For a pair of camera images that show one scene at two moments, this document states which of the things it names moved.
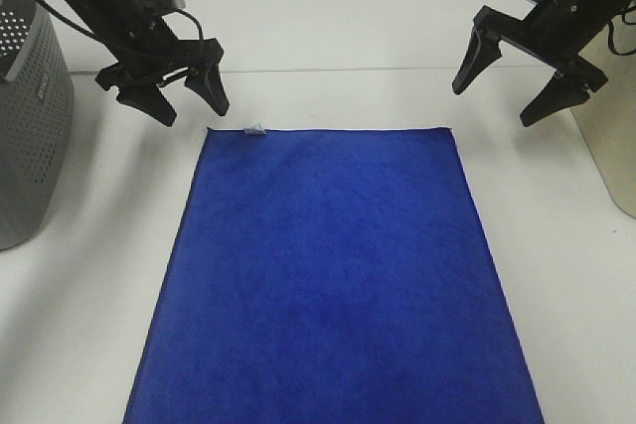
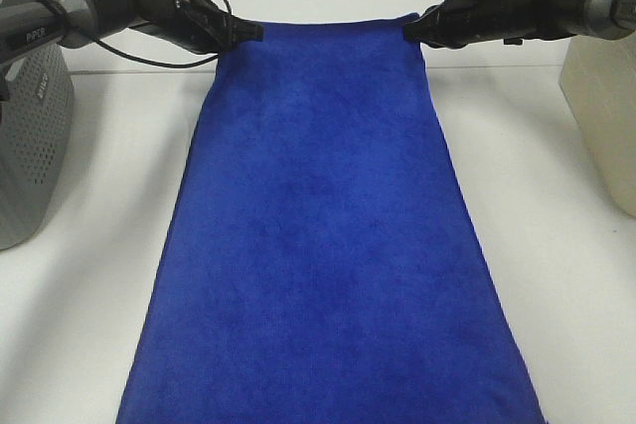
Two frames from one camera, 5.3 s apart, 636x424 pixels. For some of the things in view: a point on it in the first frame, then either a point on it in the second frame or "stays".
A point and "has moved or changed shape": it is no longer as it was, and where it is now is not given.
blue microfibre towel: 333,276 has moved or changed shape
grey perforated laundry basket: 37,110 stays
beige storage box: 606,116 stays
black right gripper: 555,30 to 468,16
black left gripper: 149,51 to 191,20
